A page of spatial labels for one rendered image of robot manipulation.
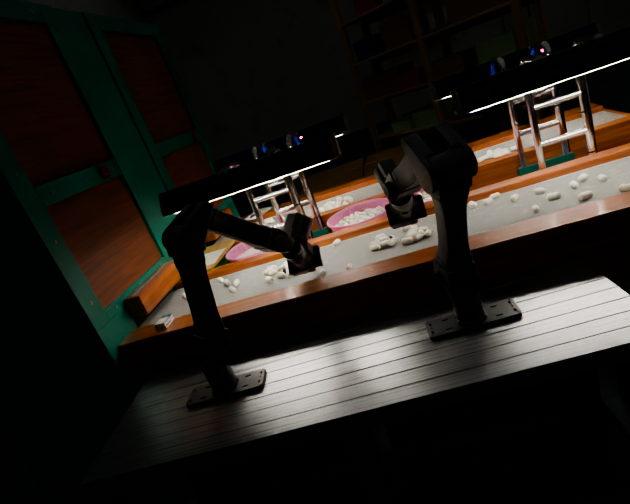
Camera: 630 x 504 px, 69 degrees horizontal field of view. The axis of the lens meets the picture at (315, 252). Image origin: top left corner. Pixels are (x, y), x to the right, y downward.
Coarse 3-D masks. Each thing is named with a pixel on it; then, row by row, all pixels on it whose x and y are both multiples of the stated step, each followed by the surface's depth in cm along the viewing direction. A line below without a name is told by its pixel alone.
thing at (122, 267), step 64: (0, 0) 131; (0, 64) 127; (64, 64) 152; (128, 64) 192; (0, 128) 121; (64, 128) 144; (128, 128) 178; (192, 128) 235; (0, 192) 118; (64, 192) 134; (128, 192) 167; (0, 256) 126; (64, 256) 127; (128, 256) 156; (0, 320) 134; (64, 320) 131
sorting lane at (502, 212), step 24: (600, 168) 138; (624, 168) 132; (528, 192) 141; (552, 192) 134; (576, 192) 128; (600, 192) 123; (624, 192) 118; (432, 216) 151; (480, 216) 137; (504, 216) 131; (528, 216) 125; (360, 240) 155; (432, 240) 133; (264, 264) 167; (336, 264) 142; (360, 264) 136; (216, 288) 162; (240, 288) 153; (264, 288) 145; (168, 312) 156
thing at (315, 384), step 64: (384, 320) 116; (512, 320) 97; (576, 320) 90; (192, 384) 120; (320, 384) 100; (384, 384) 93; (448, 384) 86; (512, 384) 84; (128, 448) 104; (192, 448) 96; (256, 448) 92
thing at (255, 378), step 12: (204, 372) 108; (216, 372) 106; (228, 372) 108; (252, 372) 113; (264, 372) 111; (216, 384) 107; (228, 384) 108; (240, 384) 110; (252, 384) 108; (192, 396) 113; (204, 396) 111; (216, 396) 109; (228, 396) 108
